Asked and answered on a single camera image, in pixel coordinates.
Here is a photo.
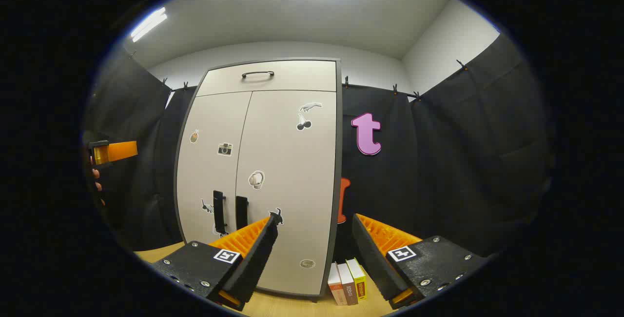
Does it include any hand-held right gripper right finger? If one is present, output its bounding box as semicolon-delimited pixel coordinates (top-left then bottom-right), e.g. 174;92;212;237
352;213;490;310

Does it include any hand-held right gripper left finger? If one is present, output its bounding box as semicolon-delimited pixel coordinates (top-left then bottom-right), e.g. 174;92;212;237
149;214;279;312

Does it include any black door handle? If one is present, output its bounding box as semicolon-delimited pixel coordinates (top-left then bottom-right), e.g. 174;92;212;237
236;196;250;230
213;191;228;235

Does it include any beige shoe cabinet door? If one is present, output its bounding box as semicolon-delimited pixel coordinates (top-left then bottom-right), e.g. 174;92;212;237
175;91;253;245
235;90;338;297

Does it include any beige double-door shoe cabinet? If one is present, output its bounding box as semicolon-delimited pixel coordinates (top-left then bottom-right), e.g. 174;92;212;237
174;58;343;303

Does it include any brown book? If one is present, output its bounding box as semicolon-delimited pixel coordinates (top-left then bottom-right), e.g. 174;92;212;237
337;262;359;305

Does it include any orange and white book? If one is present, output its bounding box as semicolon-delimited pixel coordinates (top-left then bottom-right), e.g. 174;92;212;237
328;262;348;306

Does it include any black backdrop cloth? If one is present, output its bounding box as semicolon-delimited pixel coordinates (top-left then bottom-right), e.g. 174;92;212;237
83;32;554;259

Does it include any narrow ceiling light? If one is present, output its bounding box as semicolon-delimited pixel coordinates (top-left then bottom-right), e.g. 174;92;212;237
130;7;168;43

